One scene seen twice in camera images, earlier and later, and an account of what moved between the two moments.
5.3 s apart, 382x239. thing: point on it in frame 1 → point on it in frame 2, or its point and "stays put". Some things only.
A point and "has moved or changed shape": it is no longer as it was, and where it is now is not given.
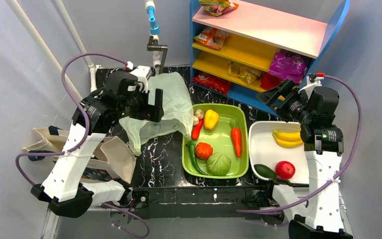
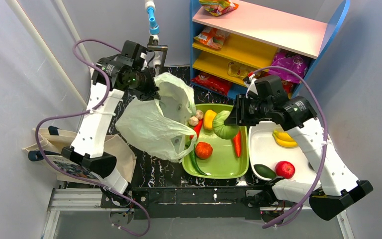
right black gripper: [283, 102] → [236, 112]
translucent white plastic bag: [178, 115] has moved or changed shape
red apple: [285, 170] stays put
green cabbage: [219, 164] → [222, 130]
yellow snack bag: [248, 74] stays put
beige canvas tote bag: [112, 159] stays put
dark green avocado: [264, 171] stays put
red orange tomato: [203, 151] stays put
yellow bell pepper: [210, 119] stays put
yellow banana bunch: [292, 139] stays put
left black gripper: [146, 105] → [148, 90]
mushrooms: [199, 113] stays put
